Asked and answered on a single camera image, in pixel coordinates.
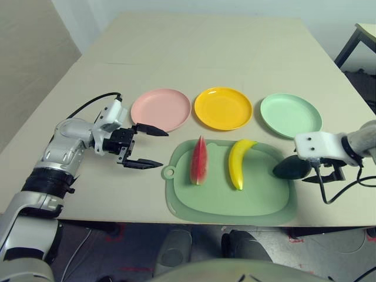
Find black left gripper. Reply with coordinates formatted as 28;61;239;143
102;123;169;171

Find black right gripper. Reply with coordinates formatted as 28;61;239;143
302;157;347;184

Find toy dark green avocado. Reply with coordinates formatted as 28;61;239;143
272;155;313;180

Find toy watermelon slice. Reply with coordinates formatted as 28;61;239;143
190;135;210;186

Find toy yellow banana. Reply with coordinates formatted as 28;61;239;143
229;139;259;191

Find pink plate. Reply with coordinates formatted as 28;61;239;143
130;88;192;133

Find black table leg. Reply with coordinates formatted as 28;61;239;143
290;227;368;237

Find mint green plate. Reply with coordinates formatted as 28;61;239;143
260;93;323;140

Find green cutting board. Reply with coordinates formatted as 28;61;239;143
160;139;297;227

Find yellow plate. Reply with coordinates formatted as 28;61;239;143
194;86;253;132

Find grey robot right foot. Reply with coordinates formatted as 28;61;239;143
221;229;274;262

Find grey robot foot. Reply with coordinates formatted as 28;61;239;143
160;229;193;268
221;229;274;262

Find grey robot left foot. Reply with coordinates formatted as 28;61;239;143
160;229;193;268

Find grey-green robot torso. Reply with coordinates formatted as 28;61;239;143
146;258;335;282

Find beige side table black legs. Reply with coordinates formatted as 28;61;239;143
334;22;376;68

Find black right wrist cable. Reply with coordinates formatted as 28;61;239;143
313;160;376;206

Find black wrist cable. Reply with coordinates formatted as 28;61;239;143
313;160;376;206
66;92;123;120

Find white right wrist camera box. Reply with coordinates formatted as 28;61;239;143
294;131;355;163

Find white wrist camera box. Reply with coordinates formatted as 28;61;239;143
294;131;355;163
93;98;127;155

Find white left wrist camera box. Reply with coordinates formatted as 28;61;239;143
93;98;127;155

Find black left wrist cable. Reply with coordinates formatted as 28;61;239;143
66;92;123;120

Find thin white floor cable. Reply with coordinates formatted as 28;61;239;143
61;227;92;282

